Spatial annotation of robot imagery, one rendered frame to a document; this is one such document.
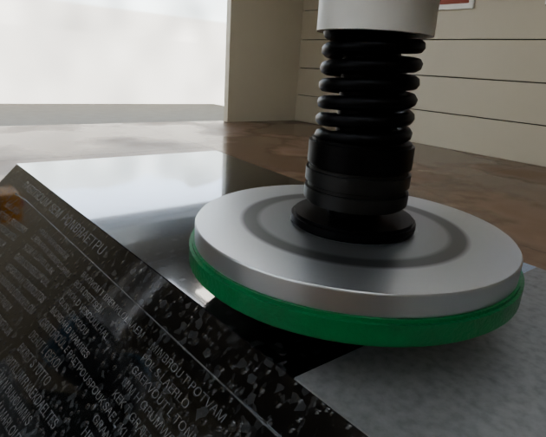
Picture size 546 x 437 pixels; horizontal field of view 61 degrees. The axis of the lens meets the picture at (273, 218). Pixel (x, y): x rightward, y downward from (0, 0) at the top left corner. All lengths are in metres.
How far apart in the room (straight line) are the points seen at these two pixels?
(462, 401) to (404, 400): 0.03
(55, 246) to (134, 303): 0.17
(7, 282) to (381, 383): 0.40
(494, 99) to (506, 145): 0.63
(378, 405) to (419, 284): 0.06
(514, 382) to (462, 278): 0.07
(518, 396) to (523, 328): 0.08
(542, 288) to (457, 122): 6.84
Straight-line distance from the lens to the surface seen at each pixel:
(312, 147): 0.30
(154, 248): 0.42
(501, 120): 7.02
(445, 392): 0.27
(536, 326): 0.37
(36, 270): 0.52
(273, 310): 0.24
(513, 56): 6.96
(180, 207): 0.53
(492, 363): 0.31
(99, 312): 0.40
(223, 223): 0.30
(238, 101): 8.54
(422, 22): 0.29
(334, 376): 0.27
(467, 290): 0.25
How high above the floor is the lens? 0.98
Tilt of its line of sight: 18 degrees down
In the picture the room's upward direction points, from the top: 4 degrees clockwise
